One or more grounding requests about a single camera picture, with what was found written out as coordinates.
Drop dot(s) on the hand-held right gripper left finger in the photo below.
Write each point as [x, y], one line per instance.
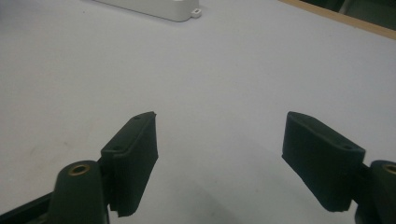
[132, 155]

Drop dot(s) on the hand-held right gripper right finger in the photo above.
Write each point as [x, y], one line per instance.
[320, 161]

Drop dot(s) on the white plastic box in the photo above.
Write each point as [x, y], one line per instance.
[162, 6]

